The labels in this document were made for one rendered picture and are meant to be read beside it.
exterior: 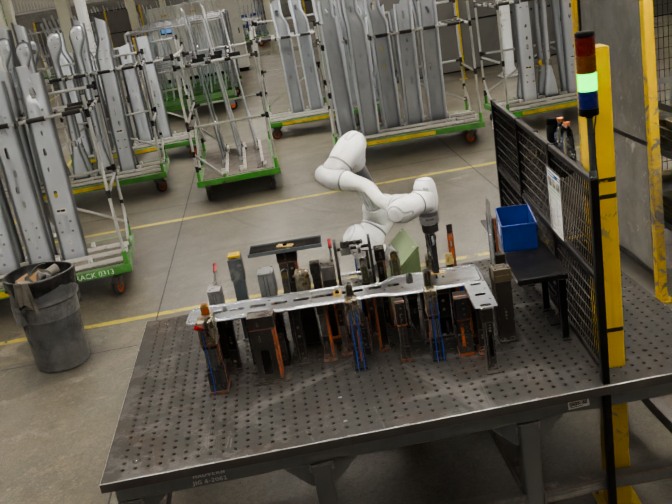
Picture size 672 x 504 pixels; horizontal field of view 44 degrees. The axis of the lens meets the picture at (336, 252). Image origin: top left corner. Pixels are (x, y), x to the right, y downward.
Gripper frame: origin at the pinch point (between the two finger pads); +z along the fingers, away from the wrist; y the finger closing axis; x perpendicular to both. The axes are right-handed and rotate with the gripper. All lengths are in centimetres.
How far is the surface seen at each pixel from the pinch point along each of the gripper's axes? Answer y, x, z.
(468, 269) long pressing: -4.3, 15.4, 6.6
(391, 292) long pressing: 9.1, -22.0, 6.4
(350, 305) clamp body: 21.9, -40.9, 4.0
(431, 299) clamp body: 24.6, -5.7, 6.2
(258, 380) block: 17, -88, 35
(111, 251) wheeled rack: -356, -256, 74
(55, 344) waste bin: -181, -257, 83
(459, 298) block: 23.0, 6.6, 8.5
